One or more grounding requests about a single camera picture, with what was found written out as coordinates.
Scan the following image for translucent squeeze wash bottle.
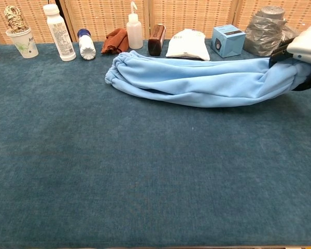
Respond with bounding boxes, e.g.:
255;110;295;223
126;1;144;50

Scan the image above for light blue fleece pants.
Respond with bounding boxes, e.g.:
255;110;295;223
105;50;311;108

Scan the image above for bamboo folding screen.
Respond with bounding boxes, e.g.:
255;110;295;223
0;0;311;45

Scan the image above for light blue cardboard box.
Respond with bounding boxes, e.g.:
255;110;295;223
211;24;247;58

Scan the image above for white powder bag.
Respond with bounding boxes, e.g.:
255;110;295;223
165;28;210;62

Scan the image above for white bottle with blue cap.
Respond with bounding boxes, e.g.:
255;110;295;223
77;28;97;61

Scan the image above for tall white plastic bottle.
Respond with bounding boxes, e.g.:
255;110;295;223
43;4;77;62

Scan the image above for white paper cup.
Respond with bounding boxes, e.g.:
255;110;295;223
5;27;39;59

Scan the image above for teal table cloth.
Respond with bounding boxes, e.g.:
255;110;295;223
0;38;311;247

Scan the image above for grey garbage bag roll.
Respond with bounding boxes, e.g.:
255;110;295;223
243;5;300;57

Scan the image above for rust brown cloth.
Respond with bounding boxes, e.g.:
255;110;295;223
101;28;130;56

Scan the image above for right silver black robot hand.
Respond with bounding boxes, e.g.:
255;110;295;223
268;24;311;92

